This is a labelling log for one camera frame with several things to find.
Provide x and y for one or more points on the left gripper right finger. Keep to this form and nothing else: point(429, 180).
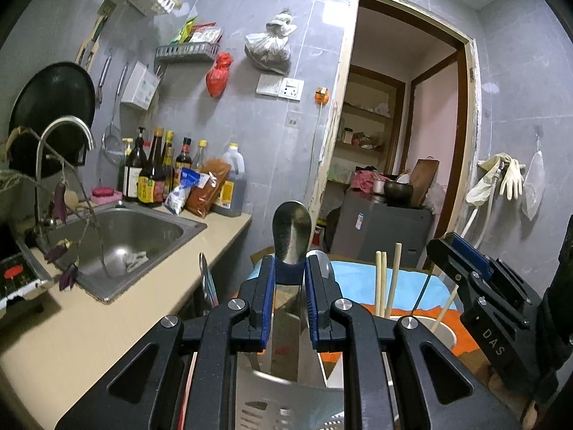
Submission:
point(322, 291)

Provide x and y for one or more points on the steel faucet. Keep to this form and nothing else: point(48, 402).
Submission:
point(64, 165)

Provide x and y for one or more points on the red plastic bag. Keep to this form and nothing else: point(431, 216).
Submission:
point(218, 75)

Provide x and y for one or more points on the red label sauce bottle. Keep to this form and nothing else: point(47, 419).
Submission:
point(183, 160)

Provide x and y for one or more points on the orange blue brown tablecloth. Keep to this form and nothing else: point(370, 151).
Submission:
point(357, 282)

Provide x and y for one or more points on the large oil jug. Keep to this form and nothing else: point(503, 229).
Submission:
point(230, 199)

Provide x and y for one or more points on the tall vinegar bottle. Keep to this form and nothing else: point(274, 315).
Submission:
point(152, 178)

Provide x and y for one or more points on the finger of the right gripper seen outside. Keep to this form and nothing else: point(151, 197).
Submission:
point(456, 257)

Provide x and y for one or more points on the black wok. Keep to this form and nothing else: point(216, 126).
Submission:
point(60, 89)

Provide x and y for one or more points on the large steel spoon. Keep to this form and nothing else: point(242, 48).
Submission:
point(291, 228)

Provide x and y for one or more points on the white wall socket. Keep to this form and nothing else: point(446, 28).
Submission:
point(280, 87)

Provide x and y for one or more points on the dark soy sauce bottle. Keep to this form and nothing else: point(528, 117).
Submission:
point(133, 166)

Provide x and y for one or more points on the black pot on cabinet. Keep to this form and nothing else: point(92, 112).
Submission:
point(398, 194)

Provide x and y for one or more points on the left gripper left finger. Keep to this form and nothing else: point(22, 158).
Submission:
point(253, 330)

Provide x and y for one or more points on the white wall basket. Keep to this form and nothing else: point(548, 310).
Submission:
point(140, 88)

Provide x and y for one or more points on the steel sink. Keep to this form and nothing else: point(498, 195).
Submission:
point(129, 242)

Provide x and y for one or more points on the grey cabinet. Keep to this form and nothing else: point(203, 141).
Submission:
point(366, 225)

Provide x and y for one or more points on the white utensil holder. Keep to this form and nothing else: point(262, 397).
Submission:
point(286, 386)

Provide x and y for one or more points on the white rubber gloves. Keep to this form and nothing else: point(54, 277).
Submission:
point(502, 172)

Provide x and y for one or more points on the right hand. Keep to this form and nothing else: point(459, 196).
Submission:
point(527, 411)

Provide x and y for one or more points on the hanging clear plastic bag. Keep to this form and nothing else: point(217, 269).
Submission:
point(534, 184)

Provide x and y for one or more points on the blue white salt bag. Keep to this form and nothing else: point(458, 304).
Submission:
point(189, 179)

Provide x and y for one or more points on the orange wall plug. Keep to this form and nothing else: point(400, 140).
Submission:
point(322, 96)

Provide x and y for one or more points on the wooden chopstick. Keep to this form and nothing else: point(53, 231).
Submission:
point(378, 282)
point(394, 279)
point(383, 284)
point(444, 310)

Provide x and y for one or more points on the grey wall shelf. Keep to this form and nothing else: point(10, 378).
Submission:
point(187, 52)

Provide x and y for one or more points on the red spice bag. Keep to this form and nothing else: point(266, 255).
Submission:
point(213, 175)

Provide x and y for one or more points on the grey plastic bag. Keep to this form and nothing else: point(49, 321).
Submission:
point(270, 51)

